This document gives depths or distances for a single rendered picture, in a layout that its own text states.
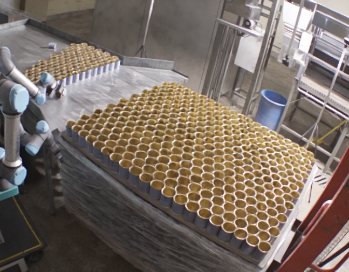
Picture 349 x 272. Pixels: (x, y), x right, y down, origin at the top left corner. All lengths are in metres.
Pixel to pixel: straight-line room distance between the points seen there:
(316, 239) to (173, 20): 3.72
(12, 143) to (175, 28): 3.43
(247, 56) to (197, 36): 0.73
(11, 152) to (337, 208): 1.53
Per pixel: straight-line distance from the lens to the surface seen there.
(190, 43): 4.36
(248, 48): 4.28
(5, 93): 1.38
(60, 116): 2.16
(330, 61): 5.49
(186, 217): 1.47
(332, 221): 1.40
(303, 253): 1.56
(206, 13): 4.18
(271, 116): 4.50
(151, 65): 3.03
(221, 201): 1.56
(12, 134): 1.45
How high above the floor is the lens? 2.23
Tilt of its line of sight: 33 degrees down
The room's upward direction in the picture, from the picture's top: 13 degrees clockwise
